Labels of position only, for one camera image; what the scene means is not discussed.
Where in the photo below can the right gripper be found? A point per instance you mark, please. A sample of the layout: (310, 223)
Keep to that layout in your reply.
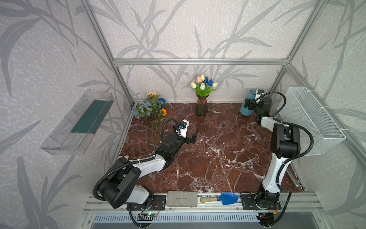
(256, 104)

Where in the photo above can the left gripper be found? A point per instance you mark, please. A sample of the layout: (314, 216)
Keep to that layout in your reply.
(186, 139)

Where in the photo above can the teal ceramic vase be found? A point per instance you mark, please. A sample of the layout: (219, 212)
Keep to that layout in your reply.
(244, 110)

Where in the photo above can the orange daisy stem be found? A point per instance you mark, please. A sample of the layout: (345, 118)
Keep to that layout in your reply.
(160, 114)

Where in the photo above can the red glass vase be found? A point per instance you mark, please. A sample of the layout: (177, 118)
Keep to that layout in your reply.
(201, 106)

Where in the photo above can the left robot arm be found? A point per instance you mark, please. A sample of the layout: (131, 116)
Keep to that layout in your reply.
(118, 186)

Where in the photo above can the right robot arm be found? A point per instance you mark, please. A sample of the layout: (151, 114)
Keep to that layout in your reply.
(285, 146)

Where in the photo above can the teal hydrangea bouquet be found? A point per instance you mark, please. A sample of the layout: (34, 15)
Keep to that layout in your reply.
(146, 109)

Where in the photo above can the black work glove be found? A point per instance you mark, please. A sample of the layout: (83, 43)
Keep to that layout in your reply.
(126, 157)

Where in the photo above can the blue garden trowel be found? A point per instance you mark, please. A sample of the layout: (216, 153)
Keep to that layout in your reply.
(227, 198)

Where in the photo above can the small circuit board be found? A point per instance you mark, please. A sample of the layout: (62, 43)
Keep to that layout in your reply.
(146, 216)

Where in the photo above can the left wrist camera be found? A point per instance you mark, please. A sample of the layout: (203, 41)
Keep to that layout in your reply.
(185, 128)

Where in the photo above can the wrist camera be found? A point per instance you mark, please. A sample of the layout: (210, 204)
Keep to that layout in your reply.
(259, 93)
(185, 128)

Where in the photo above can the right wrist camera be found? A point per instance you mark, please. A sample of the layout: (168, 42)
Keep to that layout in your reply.
(259, 93)

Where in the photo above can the white wire basket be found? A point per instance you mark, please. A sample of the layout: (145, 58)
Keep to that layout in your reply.
(303, 109)

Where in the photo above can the clear plastic wall shelf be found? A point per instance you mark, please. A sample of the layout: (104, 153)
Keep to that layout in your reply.
(77, 129)

